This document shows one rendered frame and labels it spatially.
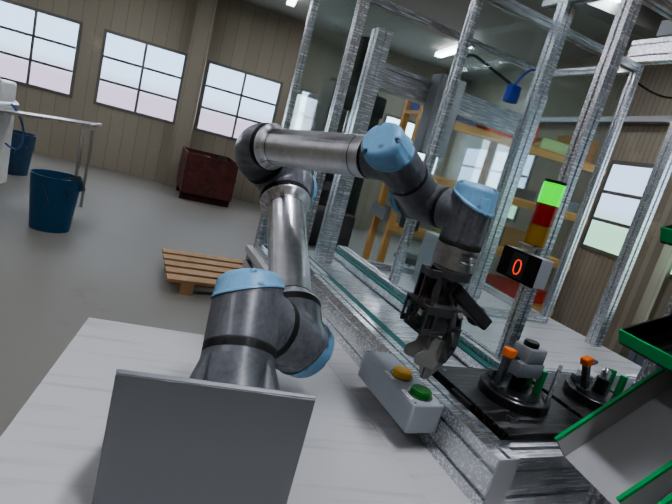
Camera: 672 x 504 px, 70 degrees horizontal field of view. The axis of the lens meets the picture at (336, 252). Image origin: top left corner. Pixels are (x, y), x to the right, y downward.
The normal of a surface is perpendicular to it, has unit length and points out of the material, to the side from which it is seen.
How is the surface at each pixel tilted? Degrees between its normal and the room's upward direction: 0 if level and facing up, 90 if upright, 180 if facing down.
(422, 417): 90
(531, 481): 90
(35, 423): 0
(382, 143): 62
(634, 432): 45
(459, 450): 90
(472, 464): 90
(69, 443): 0
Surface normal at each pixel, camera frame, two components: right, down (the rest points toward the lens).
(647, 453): -0.48, -0.81
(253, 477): 0.20, 0.26
